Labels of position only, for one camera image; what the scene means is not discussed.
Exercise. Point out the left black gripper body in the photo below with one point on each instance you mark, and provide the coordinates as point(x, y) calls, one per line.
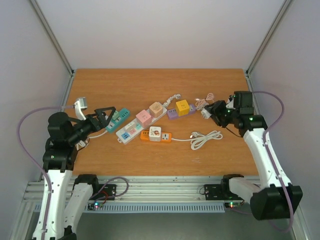
point(92, 128)

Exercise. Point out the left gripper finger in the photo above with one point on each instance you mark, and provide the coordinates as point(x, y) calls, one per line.
point(105, 112)
point(104, 119)

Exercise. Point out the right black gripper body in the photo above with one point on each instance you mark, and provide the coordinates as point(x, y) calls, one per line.
point(217, 111)

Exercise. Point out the green wall charger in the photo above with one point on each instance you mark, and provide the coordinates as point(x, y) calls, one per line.
point(115, 115)

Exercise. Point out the yellow cube socket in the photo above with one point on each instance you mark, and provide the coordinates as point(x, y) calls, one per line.
point(182, 108)

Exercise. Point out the pink cube socket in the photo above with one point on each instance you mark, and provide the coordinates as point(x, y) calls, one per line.
point(143, 118)

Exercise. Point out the white cube socket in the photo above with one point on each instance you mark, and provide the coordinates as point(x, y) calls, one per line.
point(155, 134)

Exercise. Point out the beige cube socket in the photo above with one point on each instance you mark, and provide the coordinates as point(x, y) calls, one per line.
point(155, 109)

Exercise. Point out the white wall charger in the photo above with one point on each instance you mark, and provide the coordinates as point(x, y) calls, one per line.
point(206, 113)

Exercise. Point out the small white square charger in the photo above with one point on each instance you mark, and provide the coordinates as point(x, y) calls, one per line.
point(130, 126)

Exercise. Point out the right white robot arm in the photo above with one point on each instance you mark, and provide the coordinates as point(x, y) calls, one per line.
point(276, 197)

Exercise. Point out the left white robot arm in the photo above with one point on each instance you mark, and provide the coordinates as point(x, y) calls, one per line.
point(59, 218)

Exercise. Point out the teal power strip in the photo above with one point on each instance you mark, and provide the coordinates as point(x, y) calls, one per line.
point(124, 113)

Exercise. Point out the long white power strip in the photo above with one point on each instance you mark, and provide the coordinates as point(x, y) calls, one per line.
point(124, 137)

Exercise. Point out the purple power strip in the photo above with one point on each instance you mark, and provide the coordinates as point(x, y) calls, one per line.
point(172, 114)

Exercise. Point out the orange power strip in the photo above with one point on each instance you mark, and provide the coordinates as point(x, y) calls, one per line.
point(164, 137)

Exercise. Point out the left circuit board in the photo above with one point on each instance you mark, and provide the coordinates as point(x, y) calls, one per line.
point(94, 206)

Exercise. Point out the circuit board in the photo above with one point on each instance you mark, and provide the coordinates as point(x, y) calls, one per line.
point(232, 204)
point(94, 206)

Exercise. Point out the right circuit board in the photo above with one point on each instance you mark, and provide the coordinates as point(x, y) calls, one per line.
point(232, 204)

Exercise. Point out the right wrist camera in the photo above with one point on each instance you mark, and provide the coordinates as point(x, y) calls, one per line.
point(230, 102)

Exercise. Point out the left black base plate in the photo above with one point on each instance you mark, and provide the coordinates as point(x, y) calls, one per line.
point(108, 193)

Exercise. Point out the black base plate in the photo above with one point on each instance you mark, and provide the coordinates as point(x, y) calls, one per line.
point(214, 192)
point(108, 193)

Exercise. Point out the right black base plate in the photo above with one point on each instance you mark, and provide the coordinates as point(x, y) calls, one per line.
point(214, 192)

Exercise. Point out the grey slotted cable duct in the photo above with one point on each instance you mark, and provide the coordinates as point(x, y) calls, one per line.
point(142, 208)

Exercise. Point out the aluminium rail frame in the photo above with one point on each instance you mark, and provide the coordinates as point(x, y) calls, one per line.
point(146, 189)

